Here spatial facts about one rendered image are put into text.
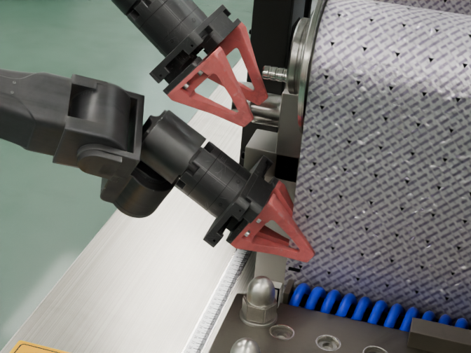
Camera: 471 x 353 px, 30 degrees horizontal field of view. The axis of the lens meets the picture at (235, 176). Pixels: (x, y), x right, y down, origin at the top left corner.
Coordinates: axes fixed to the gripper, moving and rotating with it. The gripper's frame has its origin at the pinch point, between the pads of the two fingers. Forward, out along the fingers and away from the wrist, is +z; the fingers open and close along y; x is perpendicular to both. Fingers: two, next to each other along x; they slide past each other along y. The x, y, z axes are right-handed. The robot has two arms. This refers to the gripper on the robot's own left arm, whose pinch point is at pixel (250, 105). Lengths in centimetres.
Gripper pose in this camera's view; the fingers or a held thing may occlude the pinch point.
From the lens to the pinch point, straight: 87.1
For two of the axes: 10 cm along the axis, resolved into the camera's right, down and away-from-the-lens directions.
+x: 6.8, -5.5, -4.9
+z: 6.9, 7.1, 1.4
